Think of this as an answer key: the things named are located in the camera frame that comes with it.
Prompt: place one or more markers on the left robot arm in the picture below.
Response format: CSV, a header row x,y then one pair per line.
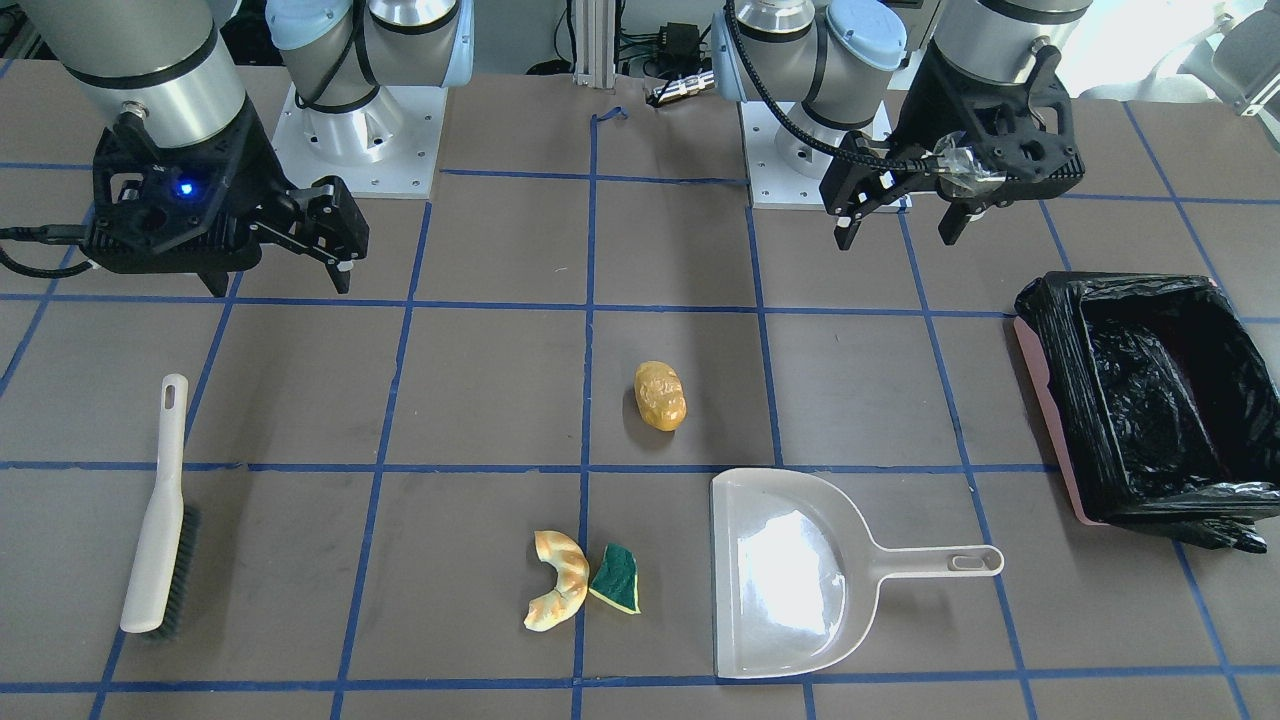
x,y
835,62

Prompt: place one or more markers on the beige hand brush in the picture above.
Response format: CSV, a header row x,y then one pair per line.
x,y
166,545

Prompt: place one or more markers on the yellow potato-like trash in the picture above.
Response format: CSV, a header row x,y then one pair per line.
x,y
660,396

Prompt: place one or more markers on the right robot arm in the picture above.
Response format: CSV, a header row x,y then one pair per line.
x,y
168,60

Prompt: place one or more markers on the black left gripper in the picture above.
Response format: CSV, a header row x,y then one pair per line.
x,y
921,120

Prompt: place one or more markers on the green yellow sponge piece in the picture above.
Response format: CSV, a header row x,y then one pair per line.
x,y
615,581

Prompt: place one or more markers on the beige plastic dustpan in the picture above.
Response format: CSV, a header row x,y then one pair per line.
x,y
798,574

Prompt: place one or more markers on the aluminium frame post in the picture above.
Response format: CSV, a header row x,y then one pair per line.
x,y
594,35

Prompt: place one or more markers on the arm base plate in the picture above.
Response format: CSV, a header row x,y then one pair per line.
x,y
783,172
385,150

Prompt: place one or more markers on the pink bin with black bag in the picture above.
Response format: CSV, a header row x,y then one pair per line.
x,y
1160,408

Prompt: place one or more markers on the croissant-shaped bread piece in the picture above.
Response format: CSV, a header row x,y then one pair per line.
x,y
564,555

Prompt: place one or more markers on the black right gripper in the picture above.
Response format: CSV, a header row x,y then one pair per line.
x,y
262,178

